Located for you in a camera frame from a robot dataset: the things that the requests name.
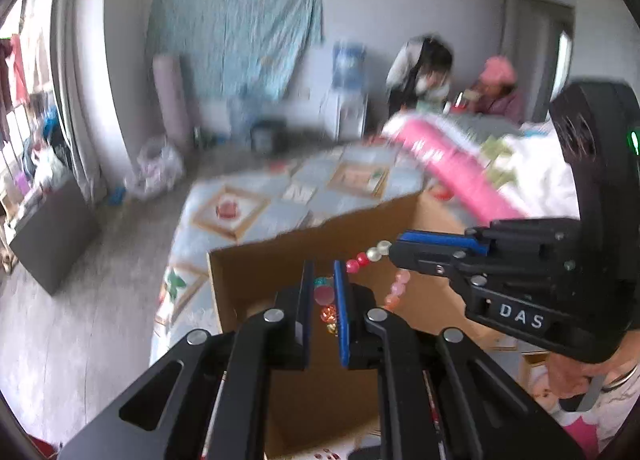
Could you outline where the pink rolled mat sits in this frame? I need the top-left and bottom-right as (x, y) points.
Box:
(152, 53), (193, 155)

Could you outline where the white plastic bag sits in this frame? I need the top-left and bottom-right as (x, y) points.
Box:
(124, 136), (186, 201)

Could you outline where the person in white jacket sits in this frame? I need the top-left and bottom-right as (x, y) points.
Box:
(386, 34), (454, 116)

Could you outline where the brown cardboard box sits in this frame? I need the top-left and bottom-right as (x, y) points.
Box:
(207, 191), (522, 460)

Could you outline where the dark grey cabinet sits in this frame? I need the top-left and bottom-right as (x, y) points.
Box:
(9, 178), (100, 296)

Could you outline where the person in pink hat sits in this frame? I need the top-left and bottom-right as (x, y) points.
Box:
(471, 56), (524, 125)

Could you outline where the pomegranate print bed sheet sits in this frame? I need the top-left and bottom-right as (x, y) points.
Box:
(148, 138), (551, 460)

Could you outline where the teal floral wall cloth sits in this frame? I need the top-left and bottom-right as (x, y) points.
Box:
(144, 0), (323, 101)

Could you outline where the operator right hand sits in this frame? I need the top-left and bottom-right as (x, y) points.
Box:
(546, 353), (639, 399)

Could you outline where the pink white quilt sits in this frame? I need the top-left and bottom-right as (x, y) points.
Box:
(382, 112), (579, 224)

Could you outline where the pink bead bracelet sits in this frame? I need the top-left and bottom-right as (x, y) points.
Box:
(313, 239), (412, 335)

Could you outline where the blue water bottle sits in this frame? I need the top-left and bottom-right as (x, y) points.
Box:
(332, 40), (367, 91)

